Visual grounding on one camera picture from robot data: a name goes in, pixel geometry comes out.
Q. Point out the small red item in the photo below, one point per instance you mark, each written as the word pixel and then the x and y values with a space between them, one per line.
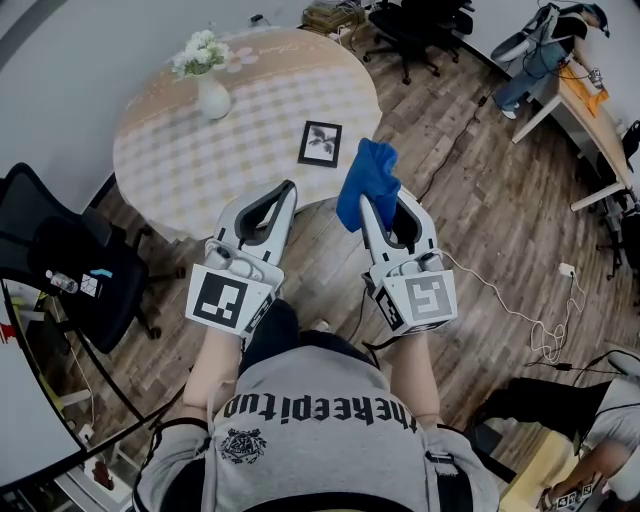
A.
pixel 7 333

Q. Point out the person's right shoe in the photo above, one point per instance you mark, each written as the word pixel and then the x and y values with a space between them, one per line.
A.
pixel 320 326

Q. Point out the stack of cardboard items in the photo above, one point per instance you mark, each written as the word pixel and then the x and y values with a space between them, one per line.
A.
pixel 330 15

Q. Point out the clear water bottle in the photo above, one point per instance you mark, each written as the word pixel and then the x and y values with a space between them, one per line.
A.
pixel 62 282

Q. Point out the black power adapter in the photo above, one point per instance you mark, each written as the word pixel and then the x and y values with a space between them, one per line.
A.
pixel 563 366

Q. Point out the white flower bouquet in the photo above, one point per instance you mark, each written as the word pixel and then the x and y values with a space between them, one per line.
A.
pixel 200 52

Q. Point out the black mesh office chair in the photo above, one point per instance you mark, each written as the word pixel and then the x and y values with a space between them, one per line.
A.
pixel 415 30
pixel 115 305

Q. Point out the grey wall rail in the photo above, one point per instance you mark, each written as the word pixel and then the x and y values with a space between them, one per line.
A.
pixel 25 32

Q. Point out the orange cloth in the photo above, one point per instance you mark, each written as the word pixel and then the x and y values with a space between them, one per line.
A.
pixel 585 92

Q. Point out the small wooden side table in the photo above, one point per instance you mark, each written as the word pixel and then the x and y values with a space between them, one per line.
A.
pixel 542 465

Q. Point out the round table with checked cloth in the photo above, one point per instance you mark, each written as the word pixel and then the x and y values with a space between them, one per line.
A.
pixel 240 150

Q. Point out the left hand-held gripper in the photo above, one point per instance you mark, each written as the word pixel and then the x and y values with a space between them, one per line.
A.
pixel 217 300

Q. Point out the white curved desk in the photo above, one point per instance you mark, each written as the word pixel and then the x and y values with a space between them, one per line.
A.
pixel 25 410

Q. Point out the person's right forearm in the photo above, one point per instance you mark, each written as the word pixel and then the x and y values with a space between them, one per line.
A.
pixel 415 380

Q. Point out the black framed picture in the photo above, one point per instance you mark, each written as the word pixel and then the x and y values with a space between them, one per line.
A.
pixel 320 144

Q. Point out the blue cloth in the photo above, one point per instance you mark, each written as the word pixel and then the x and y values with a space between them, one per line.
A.
pixel 370 185

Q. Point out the white power strip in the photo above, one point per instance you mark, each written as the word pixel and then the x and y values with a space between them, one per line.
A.
pixel 567 269

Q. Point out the white ribbed vase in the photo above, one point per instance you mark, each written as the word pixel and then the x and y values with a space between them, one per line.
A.
pixel 214 100

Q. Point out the wooden desk with white legs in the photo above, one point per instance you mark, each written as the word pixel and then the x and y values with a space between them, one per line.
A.
pixel 607 135

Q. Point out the person's black shorts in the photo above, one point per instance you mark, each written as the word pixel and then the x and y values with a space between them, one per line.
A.
pixel 272 330

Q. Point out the person's left forearm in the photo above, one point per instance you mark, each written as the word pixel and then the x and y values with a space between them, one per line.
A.
pixel 212 370

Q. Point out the person's grey printed shirt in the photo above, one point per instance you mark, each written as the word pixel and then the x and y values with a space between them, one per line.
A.
pixel 320 450

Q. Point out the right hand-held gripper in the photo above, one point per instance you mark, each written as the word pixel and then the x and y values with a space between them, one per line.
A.
pixel 425 300

